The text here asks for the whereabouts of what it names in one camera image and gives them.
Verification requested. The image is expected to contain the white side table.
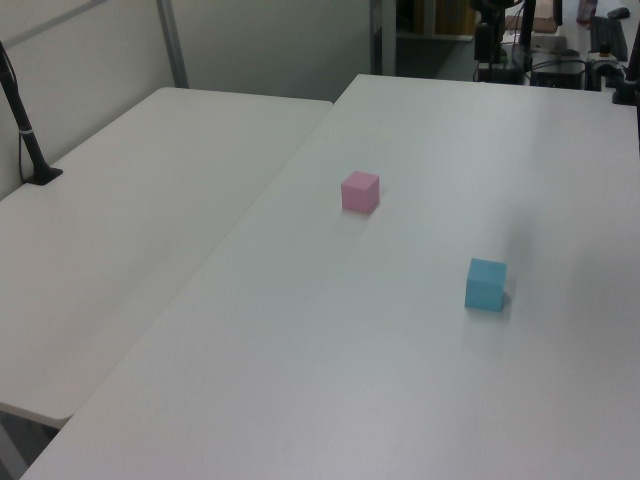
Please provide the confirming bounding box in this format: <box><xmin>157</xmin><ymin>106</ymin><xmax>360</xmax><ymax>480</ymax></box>
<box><xmin>0</xmin><ymin>86</ymin><xmax>335</xmax><ymax>422</ymax></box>

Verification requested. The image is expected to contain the black equipment on stand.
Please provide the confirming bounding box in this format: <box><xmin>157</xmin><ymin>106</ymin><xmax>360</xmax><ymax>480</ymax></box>
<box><xmin>471</xmin><ymin>21</ymin><xmax>524</xmax><ymax>84</ymax></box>

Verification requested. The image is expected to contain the emergency stop button box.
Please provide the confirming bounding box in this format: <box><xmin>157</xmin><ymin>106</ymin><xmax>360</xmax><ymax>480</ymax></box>
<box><xmin>586</xmin><ymin>43</ymin><xmax>622</xmax><ymax>72</ymax></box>

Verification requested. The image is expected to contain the grey metal frame post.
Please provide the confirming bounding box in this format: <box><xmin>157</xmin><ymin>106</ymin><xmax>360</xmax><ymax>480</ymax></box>
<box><xmin>155</xmin><ymin>0</ymin><xmax>191</xmax><ymax>91</ymax></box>

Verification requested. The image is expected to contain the black keyboard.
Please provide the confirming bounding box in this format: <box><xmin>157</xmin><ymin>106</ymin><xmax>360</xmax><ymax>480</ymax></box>
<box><xmin>589</xmin><ymin>16</ymin><xmax>629</xmax><ymax>60</ymax></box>

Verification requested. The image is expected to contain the dark grey cabinet edge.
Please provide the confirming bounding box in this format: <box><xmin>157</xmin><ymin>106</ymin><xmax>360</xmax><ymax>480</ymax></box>
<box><xmin>369</xmin><ymin>0</ymin><xmax>399</xmax><ymax>77</ymax></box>

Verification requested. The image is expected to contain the black electronics box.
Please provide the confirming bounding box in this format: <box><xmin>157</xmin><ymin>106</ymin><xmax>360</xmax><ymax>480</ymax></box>
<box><xmin>529</xmin><ymin>59</ymin><xmax>587</xmax><ymax>90</ymax></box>

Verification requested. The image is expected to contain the pink cube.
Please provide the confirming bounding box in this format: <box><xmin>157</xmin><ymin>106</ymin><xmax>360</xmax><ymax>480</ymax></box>
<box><xmin>340</xmin><ymin>170</ymin><xmax>380</xmax><ymax>213</ymax></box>

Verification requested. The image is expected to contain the black stand with flat base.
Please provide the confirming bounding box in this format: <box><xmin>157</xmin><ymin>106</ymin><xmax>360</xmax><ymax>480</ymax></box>
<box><xmin>0</xmin><ymin>39</ymin><xmax>65</xmax><ymax>188</ymax></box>

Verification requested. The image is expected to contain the brown cardboard box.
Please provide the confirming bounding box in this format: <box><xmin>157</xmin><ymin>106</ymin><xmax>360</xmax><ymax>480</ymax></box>
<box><xmin>503</xmin><ymin>13</ymin><xmax>559</xmax><ymax>35</ymax></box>

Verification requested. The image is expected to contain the blue cube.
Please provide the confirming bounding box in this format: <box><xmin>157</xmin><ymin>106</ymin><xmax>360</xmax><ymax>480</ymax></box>
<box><xmin>463</xmin><ymin>257</ymin><xmax>508</xmax><ymax>312</ymax></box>

